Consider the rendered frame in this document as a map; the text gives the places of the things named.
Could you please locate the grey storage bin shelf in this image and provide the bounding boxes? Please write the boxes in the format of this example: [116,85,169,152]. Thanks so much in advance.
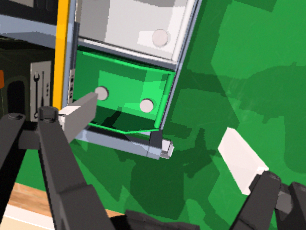
[0,0,202,160]

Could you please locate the grey metal disc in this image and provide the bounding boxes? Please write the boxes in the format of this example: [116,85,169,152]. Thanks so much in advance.
[94,86,109,100]

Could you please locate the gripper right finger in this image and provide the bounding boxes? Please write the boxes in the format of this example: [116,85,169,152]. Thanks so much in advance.
[218,128,306,230]

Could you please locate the orange-yellow flat bar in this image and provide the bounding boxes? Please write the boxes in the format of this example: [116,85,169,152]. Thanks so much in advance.
[53,0,70,110]

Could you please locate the green bin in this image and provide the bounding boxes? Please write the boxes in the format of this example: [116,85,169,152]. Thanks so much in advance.
[72,45,173,134]

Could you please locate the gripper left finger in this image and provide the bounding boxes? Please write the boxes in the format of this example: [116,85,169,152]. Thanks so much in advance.
[0,92,115,230]

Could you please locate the white round disc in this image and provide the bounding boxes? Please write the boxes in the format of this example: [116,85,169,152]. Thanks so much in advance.
[152,29,168,46]
[140,98,154,113]

